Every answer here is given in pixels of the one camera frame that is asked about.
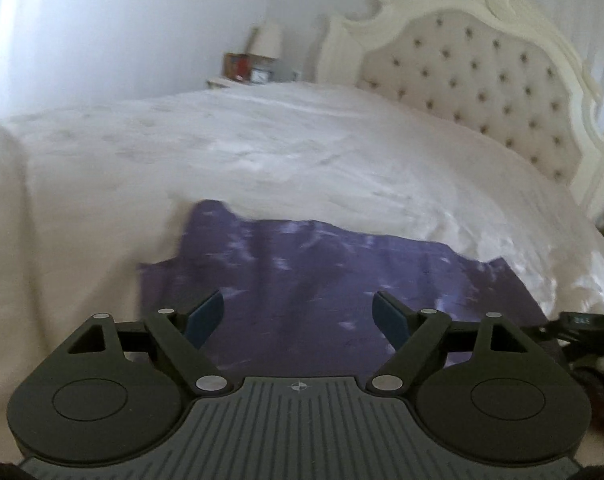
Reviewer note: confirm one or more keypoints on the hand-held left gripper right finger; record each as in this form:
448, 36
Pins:
389, 320

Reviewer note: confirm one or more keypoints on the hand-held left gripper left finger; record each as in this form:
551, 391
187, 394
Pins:
206, 316

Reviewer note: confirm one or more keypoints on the purple hoodie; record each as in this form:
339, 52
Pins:
307, 270

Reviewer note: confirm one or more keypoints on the white bed with duvet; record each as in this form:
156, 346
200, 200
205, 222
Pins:
282, 150

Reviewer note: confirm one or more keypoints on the red box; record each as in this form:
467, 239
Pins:
236, 67

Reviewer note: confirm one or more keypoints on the cream tufted headboard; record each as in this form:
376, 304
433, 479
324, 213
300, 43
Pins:
471, 65

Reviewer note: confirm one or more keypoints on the cream shade table lamp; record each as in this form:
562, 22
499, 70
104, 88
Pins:
267, 40

